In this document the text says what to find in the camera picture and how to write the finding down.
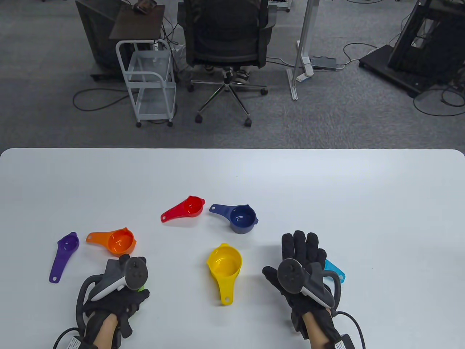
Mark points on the orange plastic measuring cup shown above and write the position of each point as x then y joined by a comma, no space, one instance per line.
120,243

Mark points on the grey power adapter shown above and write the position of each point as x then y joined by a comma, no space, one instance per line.
323,62

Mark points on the yellow plastic measuring cup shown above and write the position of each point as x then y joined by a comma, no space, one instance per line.
223,261

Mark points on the navy blue plastic measuring cup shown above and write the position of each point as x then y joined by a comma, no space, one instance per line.
241,220

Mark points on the white trolley base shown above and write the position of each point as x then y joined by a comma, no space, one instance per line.
279,4

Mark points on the grey black left hand controller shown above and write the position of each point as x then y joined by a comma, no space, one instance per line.
136,272

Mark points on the dark grey cabinet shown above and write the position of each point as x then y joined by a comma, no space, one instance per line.
98,36

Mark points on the purple plastic measuring cup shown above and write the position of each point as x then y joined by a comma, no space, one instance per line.
67,245

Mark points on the grey black right hand controller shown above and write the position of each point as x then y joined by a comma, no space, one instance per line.
290,276

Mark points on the black left wrist sensor box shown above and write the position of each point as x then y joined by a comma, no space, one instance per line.
80,342

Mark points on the black equipment rack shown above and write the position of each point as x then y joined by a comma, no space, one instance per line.
417,54

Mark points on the black right wrist sensor box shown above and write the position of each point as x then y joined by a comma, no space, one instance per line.
343,342

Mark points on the black mesh office chair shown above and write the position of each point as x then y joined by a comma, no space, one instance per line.
225,29

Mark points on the brown side table top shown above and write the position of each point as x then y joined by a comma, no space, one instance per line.
138,25

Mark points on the grey black hand controller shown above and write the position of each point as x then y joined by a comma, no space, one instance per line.
136,272
290,276

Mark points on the person's right hand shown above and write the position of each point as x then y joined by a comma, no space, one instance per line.
299,245

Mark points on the person's right forearm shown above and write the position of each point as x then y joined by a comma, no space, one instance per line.
316,332

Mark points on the black wrist sensor box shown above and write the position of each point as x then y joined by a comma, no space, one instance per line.
80,342
343,342

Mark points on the person's left forearm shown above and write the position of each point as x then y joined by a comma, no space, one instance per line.
107,331

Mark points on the person's left hand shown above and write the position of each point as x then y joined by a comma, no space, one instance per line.
120,301

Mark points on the white metal desk leg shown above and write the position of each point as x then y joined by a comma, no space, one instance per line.
304,36

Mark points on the red plastic measuring cup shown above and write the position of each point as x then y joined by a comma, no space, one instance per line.
190,207

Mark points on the light blue plastic measuring cup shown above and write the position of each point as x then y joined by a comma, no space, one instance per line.
336,272

